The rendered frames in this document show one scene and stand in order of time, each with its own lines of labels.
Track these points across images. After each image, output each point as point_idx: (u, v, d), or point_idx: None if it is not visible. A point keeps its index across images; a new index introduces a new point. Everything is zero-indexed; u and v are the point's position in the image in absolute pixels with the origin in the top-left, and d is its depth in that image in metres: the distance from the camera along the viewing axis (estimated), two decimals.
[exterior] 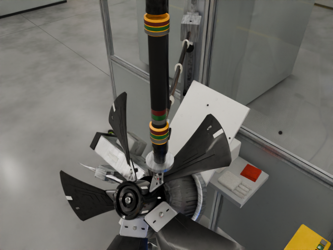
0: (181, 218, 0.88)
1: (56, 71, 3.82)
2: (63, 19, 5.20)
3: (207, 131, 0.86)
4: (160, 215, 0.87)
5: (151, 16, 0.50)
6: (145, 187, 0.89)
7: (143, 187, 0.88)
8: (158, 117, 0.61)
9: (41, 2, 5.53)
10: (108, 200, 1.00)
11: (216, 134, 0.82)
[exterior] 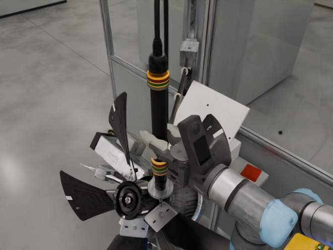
0: (181, 218, 0.88)
1: (56, 71, 3.82)
2: (63, 19, 5.20)
3: (207, 131, 0.86)
4: (160, 215, 0.87)
5: None
6: (145, 187, 0.89)
7: (143, 187, 0.88)
8: None
9: (41, 2, 5.53)
10: (108, 200, 1.00)
11: (216, 134, 0.82)
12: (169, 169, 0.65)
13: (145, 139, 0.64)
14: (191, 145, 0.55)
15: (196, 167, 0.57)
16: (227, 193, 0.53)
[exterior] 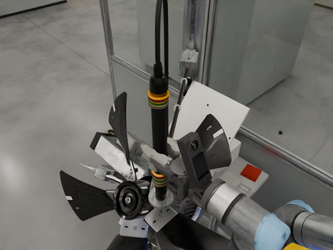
0: (181, 218, 0.88)
1: (56, 71, 3.82)
2: (63, 19, 5.20)
3: (207, 131, 0.86)
4: (160, 215, 0.87)
5: None
6: (145, 187, 0.89)
7: (143, 187, 0.88)
8: None
9: (41, 2, 5.53)
10: (108, 200, 1.00)
11: (216, 134, 0.82)
12: (169, 181, 0.68)
13: (146, 154, 0.67)
14: (190, 161, 0.58)
15: (195, 182, 0.60)
16: (224, 208, 0.56)
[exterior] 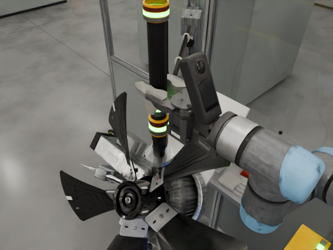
0: (181, 217, 0.88)
1: (56, 71, 3.82)
2: (63, 19, 5.20)
3: None
4: (159, 215, 0.88)
5: (150, 2, 0.49)
6: (145, 187, 0.89)
7: (143, 187, 0.88)
8: None
9: (41, 2, 5.53)
10: (108, 200, 1.00)
11: None
12: (169, 124, 0.57)
13: (141, 89, 0.55)
14: (195, 86, 0.46)
15: (201, 114, 0.48)
16: (239, 141, 0.44)
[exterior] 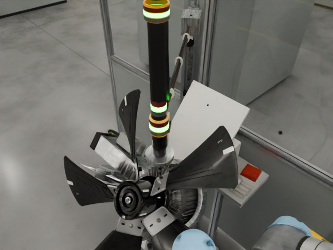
0: (178, 224, 0.88)
1: (56, 71, 3.82)
2: (63, 19, 5.20)
3: (218, 145, 0.84)
4: (156, 218, 0.89)
5: (151, 3, 0.49)
6: (146, 190, 0.88)
7: (144, 190, 0.88)
8: (158, 108, 0.59)
9: (41, 2, 5.53)
10: (108, 193, 1.01)
11: (226, 151, 0.80)
12: None
13: None
14: None
15: None
16: None
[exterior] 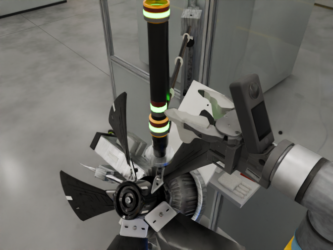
0: (143, 243, 0.94)
1: (56, 71, 3.82)
2: (63, 19, 5.20)
3: None
4: (134, 226, 0.93)
5: (151, 3, 0.49)
6: (145, 212, 0.87)
7: (143, 212, 0.87)
8: (158, 108, 0.59)
9: (41, 2, 5.53)
10: None
11: None
12: (211, 151, 0.51)
13: (177, 118, 0.49)
14: (249, 113, 0.41)
15: (254, 143, 0.43)
16: (302, 176, 0.39)
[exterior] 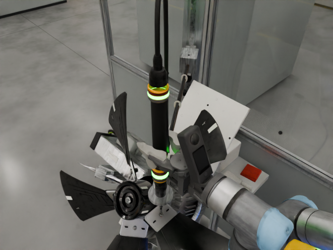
0: (143, 243, 0.94)
1: (56, 71, 3.82)
2: (63, 19, 5.20)
3: None
4: (134, 226, 0.93)
5: None
6: (145, 212, 0.87)
7: (143, 212, 0.87)
8: None
9: (41, 2, 5.53)
10: None
11: None
12: (169, 177, 0.67)
13: (144, 151, 0.65)
14: (191, 155, 0.57)
15: (195, 176, 0.58)
16: (225, 202, 0.55)
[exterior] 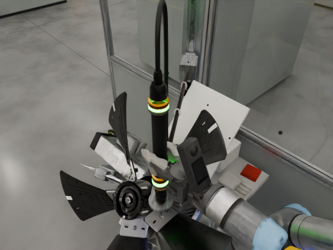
0: (143, 243, 0.94)
1: (56, 71, 3.82)
2: (63, 19, 5.20)
3: None
4: (134, 226, 0.93)
5: None
6: (145, 212, 0.87)
7: (143, 212, 0.87)
8: None
9: (41, 2, 5.53)
10: None
11: None
12: (169, 185, 0.69)
13: (146, 157, 0.68)
14: (190, 166, 0.59)
15: (194, 186, 0.61)
16: (223, 212, 0.57)
